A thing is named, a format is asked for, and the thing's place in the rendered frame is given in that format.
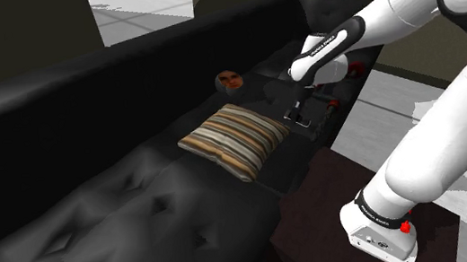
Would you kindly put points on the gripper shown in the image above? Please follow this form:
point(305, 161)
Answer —
point(301, 93)

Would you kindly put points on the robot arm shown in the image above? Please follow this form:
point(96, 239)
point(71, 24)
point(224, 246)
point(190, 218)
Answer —
point(446, 141)

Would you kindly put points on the black thing with red caps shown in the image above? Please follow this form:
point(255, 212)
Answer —
point(332, 105)

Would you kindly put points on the striped brown cushion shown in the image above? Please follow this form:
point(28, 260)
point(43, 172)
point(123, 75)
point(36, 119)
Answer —
point(234, 141)

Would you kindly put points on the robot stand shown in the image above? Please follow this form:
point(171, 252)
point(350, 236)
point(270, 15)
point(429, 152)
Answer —
point(315, 227)

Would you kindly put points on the black leather sofa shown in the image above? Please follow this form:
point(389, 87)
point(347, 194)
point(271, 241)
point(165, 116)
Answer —
point(97, 133)

